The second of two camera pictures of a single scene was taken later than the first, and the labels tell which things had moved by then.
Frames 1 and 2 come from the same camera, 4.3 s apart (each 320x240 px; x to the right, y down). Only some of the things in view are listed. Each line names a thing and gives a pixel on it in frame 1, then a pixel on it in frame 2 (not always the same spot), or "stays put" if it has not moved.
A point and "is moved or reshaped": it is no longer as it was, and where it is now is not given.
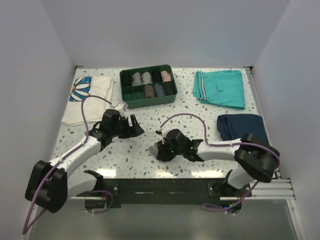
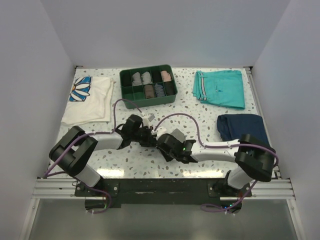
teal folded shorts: (223, 88) stays put
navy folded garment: (234, 126) stays put
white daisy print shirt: (93, 108) stays put
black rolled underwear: (170, 88) stays put
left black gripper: (137, 130) → (150, 140)
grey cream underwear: (154, 150) is moved or reshaped
